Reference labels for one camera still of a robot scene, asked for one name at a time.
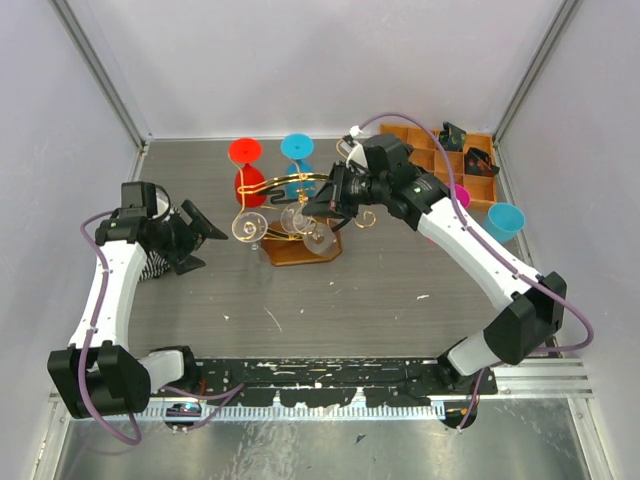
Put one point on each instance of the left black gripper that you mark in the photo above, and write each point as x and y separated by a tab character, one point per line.
193	238

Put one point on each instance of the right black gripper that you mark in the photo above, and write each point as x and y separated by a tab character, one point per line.
320	206

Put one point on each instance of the clear wine glass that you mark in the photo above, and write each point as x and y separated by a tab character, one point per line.
317	236
250	227

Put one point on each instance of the pink wine glass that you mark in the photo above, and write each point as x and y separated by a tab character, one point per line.
462	196

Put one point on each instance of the blue wine glass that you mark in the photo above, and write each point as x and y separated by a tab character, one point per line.
297	148
503	222

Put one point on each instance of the black white striped cloth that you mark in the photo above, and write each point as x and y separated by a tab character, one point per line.
154	268

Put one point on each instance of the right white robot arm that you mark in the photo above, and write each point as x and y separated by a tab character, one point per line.
529	309

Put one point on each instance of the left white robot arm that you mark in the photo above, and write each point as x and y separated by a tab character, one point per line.
141	239

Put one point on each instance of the red wine glass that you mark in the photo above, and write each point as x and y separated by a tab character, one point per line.
244	152

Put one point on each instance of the patterned dark sock in tray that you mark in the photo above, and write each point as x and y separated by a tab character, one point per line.
452	138

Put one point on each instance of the dark sock right tray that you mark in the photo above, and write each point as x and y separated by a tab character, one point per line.
478	163

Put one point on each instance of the gold wire wine glass rack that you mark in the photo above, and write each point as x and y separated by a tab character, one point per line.
271	216

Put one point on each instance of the black mounting base plate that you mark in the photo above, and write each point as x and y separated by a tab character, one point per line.
324	382

